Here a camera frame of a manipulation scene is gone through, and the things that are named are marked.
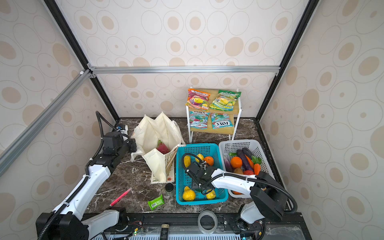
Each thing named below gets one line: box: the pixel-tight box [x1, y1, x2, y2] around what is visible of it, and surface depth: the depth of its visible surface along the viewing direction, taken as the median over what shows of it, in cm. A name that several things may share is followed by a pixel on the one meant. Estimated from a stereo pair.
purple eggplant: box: [237, 149, 254, 172], surface depth 93 cm
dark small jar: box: [165, 183, 174, 192], surface depth 77 cm
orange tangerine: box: [203, 156, 214, 167], surface depth 92 cm
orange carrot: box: [251, 155, 263, 176], surface depth 89 cm
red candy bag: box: [185, 88, 211, 112], surface depth 80 cm
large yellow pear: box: [182, 186, 196, 202], surface depth 79 cm
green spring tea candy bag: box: [209, 90, 242, 112], surface depth 81 cm
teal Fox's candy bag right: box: [210, 112, 234, 130], surface depth 96 cm
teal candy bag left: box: [189, 111, 209, 130], surface depth 95 cm
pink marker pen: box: [109, 188, 132, 207], surface depth 83 cm
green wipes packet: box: [147, 194, 165, 211], surface depth 81 cm
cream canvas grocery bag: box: [130, 112, 186, 184], surface depth 85 cm
